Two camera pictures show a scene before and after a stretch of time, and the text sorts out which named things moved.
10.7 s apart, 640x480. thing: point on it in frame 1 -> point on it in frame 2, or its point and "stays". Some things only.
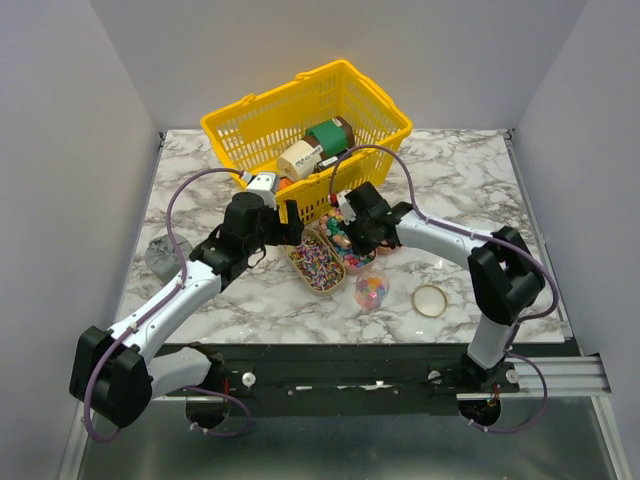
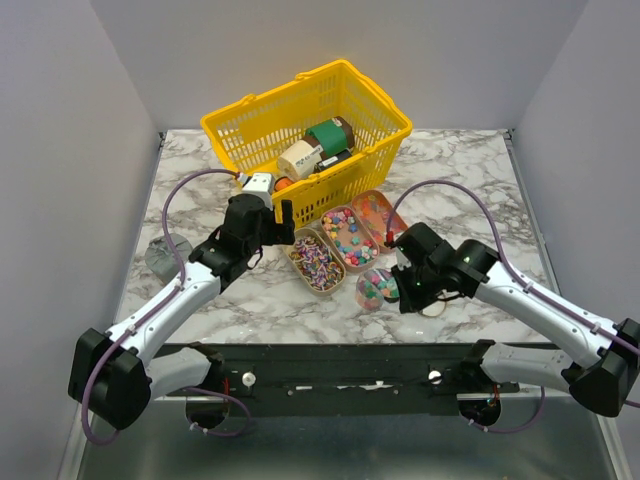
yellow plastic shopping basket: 312,137 stays
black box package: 333,161 stays
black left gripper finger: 293,218 -> 288,222
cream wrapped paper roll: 297,161 stays
